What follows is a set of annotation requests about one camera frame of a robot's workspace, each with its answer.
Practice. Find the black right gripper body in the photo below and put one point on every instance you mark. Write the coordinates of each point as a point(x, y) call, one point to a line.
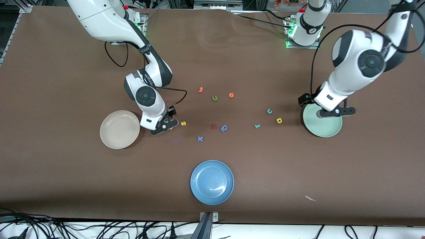
point(170, 112)

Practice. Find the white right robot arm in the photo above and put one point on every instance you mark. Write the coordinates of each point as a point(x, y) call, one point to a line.
point(99, 20)

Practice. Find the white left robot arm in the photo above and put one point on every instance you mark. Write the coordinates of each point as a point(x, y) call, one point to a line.
point(358, 59)

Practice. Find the green round plate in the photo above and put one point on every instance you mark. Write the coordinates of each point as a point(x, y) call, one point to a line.
point(328, 127)

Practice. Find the beige round plate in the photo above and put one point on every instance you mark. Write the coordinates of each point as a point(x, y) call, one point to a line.
point(120, 129)

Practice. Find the blue round plate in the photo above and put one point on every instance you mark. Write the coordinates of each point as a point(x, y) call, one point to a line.
point(212, 182)

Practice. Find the brown table cover sheet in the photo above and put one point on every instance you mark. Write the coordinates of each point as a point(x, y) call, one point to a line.
point(232, 59)

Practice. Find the orange artificial flowers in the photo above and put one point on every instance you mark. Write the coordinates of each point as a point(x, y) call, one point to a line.
point(282, 3)

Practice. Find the small white paper scrap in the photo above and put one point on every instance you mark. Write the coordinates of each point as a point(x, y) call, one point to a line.
point(310, 198)

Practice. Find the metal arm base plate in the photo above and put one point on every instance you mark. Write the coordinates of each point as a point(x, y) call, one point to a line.
point(315, 46)
point(143, 28)

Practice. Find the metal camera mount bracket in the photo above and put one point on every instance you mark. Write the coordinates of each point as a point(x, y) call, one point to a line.
point(215, 217)

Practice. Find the aluminium frame profile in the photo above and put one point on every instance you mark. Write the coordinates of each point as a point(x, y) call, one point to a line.
point(215, 5)

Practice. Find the metal table corner bracket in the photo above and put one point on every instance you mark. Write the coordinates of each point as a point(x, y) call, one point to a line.
point(26, 9)

